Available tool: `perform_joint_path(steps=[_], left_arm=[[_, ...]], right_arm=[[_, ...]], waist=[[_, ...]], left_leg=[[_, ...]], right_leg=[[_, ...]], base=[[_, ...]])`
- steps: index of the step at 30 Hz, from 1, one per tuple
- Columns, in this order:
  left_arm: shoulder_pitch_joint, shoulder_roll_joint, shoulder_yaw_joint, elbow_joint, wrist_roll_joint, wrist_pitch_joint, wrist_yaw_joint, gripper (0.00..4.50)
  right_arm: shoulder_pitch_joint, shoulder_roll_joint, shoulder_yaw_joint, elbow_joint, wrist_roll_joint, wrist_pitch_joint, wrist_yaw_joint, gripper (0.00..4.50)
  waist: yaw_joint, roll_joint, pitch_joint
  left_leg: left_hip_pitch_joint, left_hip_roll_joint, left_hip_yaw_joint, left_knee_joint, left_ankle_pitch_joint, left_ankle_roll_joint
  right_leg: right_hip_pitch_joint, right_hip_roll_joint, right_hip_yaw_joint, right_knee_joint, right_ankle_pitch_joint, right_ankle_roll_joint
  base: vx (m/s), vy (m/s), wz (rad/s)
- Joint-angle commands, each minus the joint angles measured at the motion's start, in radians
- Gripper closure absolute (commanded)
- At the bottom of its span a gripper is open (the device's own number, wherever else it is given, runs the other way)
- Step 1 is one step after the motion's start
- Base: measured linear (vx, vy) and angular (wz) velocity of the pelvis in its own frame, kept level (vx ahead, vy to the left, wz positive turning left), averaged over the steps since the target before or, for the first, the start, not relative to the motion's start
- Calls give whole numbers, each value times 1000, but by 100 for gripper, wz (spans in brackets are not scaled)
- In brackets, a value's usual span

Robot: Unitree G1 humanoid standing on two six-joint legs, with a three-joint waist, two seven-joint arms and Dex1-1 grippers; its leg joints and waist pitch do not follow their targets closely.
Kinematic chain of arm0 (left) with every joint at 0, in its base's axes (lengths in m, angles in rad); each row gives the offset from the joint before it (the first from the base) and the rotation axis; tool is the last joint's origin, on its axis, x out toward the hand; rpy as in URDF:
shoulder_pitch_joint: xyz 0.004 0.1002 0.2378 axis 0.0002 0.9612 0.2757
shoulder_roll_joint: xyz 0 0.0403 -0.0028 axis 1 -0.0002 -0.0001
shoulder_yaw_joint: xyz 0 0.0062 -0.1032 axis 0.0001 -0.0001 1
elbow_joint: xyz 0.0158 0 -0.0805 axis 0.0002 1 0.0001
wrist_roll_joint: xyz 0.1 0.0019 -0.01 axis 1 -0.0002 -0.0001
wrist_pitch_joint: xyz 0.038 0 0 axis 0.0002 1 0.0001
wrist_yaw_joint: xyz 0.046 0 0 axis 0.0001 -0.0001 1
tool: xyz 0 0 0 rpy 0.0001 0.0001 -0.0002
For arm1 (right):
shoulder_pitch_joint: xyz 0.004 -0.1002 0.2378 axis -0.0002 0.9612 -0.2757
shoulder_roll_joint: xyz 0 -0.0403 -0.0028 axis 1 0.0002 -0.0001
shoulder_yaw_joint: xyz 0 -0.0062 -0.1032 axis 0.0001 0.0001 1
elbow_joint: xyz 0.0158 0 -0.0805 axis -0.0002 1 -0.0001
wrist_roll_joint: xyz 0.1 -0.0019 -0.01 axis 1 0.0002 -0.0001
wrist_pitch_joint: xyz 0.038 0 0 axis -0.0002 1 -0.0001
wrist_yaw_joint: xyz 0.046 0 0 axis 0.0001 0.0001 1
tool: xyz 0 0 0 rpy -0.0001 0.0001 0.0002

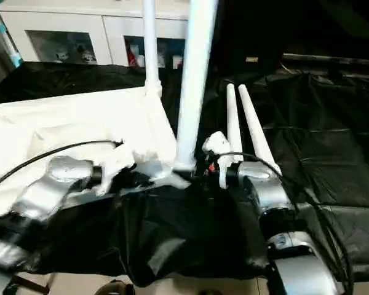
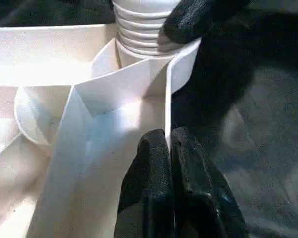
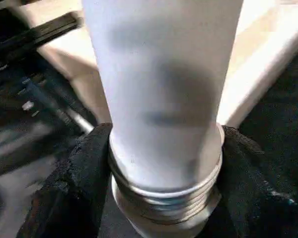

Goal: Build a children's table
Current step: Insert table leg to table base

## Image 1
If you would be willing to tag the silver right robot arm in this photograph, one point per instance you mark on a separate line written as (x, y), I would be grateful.
(277, 203)

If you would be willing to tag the small white cup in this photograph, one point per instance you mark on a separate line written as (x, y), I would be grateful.
(141, 61)

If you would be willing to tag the white sideboard cabinet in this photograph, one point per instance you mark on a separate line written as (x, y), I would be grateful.
(80, 27)

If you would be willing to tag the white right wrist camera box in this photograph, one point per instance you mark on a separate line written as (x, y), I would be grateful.
(220, 150)

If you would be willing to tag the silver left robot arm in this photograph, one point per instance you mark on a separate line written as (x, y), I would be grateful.
(43, 196)

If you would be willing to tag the white plastic table leg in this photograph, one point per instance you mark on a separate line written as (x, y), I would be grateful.
(195, 80)
(151, 49)
(255, 129)
(234, 117)

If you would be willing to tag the white plastic table top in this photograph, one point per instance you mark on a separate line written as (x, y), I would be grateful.
(67, 129)

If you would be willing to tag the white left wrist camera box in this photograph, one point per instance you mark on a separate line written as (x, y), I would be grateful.
(117, 163)

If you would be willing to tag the black plastic mat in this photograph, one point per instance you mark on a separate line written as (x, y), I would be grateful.
(338, 135)

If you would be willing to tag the small yellow tag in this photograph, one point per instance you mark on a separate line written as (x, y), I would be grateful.
(251, 59)

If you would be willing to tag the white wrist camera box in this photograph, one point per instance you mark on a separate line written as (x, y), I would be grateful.
(117, 163)
(220, 150)

